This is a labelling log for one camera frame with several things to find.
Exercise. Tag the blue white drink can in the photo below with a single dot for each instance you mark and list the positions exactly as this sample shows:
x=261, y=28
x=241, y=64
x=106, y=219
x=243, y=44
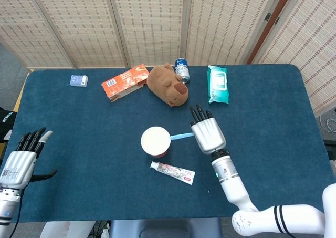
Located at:
x=182, y=70

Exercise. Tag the orange biscuit carton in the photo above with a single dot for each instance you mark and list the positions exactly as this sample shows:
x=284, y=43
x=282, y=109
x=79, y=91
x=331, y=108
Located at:
x=123, y=81

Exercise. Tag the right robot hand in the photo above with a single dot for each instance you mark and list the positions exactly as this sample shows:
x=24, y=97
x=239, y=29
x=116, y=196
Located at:
x=210, y=135

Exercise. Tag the small blue white box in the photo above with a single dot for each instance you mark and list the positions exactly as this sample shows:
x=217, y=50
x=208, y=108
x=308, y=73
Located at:
x=78, y=80

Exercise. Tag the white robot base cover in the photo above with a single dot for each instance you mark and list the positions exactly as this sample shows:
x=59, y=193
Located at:
x=60, y=230

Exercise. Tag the light blue toothbrush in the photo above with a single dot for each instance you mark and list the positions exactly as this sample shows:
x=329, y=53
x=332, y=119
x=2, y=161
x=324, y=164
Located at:
x=181, y=136

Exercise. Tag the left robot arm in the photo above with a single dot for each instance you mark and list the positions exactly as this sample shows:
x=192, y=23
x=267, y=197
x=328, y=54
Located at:
x=8, y=206

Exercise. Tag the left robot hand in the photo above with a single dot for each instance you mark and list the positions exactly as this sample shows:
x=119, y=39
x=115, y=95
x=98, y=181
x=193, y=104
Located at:
x=17, y=169

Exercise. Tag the black metal hinge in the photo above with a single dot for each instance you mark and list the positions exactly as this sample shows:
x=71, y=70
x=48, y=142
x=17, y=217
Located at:
x=267, y=16
x=277, y=20

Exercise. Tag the black bag with lettering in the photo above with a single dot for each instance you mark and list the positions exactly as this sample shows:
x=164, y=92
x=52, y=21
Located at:
x=6, y=122

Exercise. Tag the brown wooden post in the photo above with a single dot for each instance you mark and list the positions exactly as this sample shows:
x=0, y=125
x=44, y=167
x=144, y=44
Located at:
x=270, y=22

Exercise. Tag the brown capybara plush toy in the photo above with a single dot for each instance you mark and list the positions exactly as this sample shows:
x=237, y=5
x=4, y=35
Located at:
x=165, y=85

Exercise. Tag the grey blue chair seat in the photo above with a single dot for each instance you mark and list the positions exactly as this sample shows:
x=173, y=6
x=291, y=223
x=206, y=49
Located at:
x=157, y=228

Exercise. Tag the green wet wipes pack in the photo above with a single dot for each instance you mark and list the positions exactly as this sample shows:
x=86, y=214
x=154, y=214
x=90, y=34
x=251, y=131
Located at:
x=218, y=85

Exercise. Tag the woven folding screen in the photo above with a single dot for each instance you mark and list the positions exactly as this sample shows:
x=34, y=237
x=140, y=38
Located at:
x=309, y=38
x=78, y=25

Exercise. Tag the orange paper noodle cup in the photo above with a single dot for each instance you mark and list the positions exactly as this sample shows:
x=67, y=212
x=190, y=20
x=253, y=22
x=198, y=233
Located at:
x=155, y=140

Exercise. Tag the floral white toothpaste tube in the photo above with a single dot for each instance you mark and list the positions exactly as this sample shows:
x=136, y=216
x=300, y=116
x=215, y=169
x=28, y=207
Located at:
x=173, y=171

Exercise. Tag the blue table cloth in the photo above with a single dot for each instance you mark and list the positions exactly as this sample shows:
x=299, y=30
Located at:
x=78, y=143

